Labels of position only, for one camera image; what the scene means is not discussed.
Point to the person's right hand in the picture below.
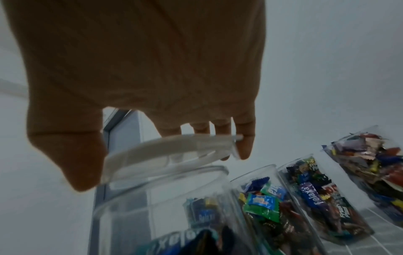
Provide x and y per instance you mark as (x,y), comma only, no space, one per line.
(145,55)

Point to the large white-rimmed jar lid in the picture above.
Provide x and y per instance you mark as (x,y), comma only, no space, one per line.
(157,157)

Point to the small transparent plastic jar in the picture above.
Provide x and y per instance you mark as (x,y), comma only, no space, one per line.
(324,199)
(371,164)

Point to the grey door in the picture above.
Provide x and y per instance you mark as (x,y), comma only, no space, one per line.
(123,149)

